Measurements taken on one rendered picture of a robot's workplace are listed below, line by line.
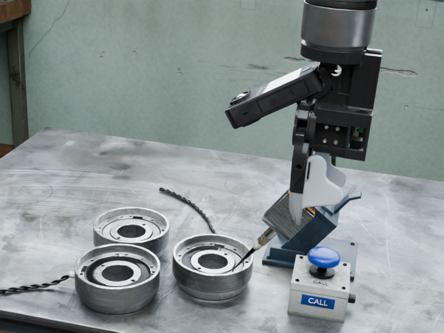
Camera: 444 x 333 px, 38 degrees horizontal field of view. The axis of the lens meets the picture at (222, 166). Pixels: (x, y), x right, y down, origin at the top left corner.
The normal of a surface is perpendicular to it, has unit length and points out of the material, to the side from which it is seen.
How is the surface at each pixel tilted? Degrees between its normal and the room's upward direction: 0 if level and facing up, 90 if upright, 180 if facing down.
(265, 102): 91
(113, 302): 90
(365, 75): 90
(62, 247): 0
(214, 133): 90
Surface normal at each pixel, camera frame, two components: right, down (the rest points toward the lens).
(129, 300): 0.39, 0.38
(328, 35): -0.42, 0.33
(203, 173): 0.07, -0.92
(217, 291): 0.13, 0.39
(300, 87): -0.20, 0.39
